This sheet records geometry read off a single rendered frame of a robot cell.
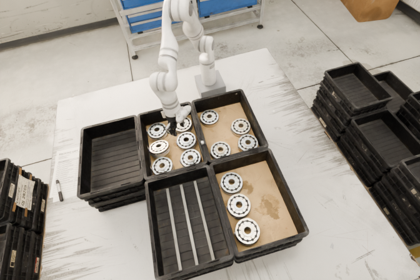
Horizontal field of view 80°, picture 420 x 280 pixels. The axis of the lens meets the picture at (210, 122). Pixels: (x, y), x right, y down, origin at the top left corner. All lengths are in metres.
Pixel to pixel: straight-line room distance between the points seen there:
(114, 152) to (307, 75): 2.19
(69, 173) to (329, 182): 1.43
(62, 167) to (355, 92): 2.07
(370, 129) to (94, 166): 1.86
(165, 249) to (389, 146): 1.63
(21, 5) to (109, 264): 3.40
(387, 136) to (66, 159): 2.14
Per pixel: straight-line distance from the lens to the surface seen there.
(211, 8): 3.18
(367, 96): 2.21
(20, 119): 3.32
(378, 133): 2.17
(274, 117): 1.61
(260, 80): 1.82
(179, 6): 1.06
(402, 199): 1.97
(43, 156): 2.84
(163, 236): 1.20
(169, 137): 1.39
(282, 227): 1.19
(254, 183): 1.24
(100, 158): 1.46
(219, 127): 1.39
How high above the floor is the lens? 1.97
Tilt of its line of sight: 54 degrees down
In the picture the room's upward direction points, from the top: 7 degrees counter-clockwise
